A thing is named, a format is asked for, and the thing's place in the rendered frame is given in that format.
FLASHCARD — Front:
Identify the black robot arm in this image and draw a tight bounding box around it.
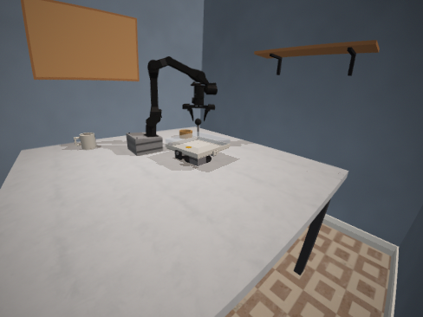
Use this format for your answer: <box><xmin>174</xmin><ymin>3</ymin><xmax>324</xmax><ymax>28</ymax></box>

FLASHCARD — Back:
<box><xmin>145</xmin><ymin>56</ymin><xmax>218</xmax><ymax>137</ymax></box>

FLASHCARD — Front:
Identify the grey mug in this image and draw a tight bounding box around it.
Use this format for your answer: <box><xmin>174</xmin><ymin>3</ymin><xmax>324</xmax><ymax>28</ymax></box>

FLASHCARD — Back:
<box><xmin>74</xmin><ymin>133</ymin><xmax>96</xmax><ymax>150</ymax></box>

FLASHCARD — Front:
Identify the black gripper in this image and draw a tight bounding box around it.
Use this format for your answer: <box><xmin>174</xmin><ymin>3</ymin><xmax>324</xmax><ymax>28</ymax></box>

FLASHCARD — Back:
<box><xmin>183</xmin><ymin>94</ymin><xmax>215</xmax><ymax>121</ymax></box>

